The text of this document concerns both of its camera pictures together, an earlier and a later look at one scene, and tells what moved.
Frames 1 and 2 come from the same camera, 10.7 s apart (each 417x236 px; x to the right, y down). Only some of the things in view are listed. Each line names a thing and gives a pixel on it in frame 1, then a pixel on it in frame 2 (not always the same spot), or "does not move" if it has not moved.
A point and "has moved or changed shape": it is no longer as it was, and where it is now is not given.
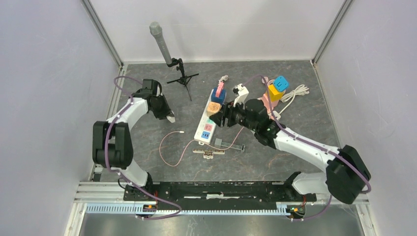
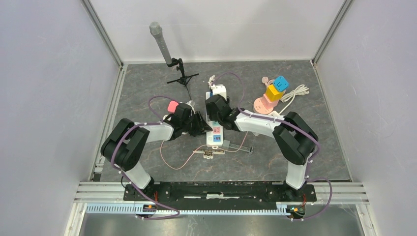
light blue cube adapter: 280,83 does not move
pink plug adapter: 220,86 has moved or changed shape
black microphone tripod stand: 184,79 does not move
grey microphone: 156,29 does not move
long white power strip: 206,127 has moved or changed shape
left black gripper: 162,115 -> 201,127
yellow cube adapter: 274,95 does not move
